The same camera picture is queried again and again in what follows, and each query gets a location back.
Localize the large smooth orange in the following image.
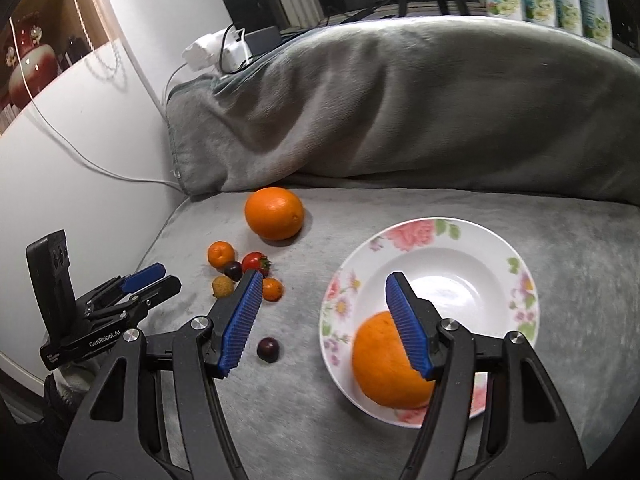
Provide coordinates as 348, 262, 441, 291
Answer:
244, 188, 305, 242

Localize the black power adapter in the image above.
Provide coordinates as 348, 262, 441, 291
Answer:
245, 26, 282, 56

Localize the white gloved left hand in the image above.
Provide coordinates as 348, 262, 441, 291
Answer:
52, 359, 101, 411

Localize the floral white plate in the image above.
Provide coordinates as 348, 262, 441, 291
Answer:
319, 217, 540, 429

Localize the white cable on wall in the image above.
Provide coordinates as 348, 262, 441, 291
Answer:
8, 14, 189, 196

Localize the rough bumpy orange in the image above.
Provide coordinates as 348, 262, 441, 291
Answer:
352, 311, 434, 410

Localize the grey plush seat mat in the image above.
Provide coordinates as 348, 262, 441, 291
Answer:
143, 188, 639, 479

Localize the brown longan fruit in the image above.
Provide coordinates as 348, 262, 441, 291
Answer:
212, 275, 235, 299

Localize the red white ceramic vase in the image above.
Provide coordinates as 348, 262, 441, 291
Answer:
4, 12, 60, 110

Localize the black cable on sill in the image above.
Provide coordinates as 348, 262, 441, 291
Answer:
276, 1, 402, 42

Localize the dark purple grape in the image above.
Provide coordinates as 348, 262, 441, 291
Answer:
222, 261, 244, 282
256, 337, 280, 363

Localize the white plug charger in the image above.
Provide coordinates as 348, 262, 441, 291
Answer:
219, 26, 252, 75

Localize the red tomato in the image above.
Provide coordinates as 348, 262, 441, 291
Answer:
241, 252, 271, 278

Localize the small mandarin orange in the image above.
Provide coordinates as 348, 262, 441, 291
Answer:
207, 240, 235, 271

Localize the grey blanket backrest cushion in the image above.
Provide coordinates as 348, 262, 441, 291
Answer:
166, 16, 639, 204

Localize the white power strip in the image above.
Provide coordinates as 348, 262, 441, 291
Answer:
182, 30, 224, 72

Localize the small orange kumquat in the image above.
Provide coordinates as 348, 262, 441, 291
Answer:
262, 278, 284, 302

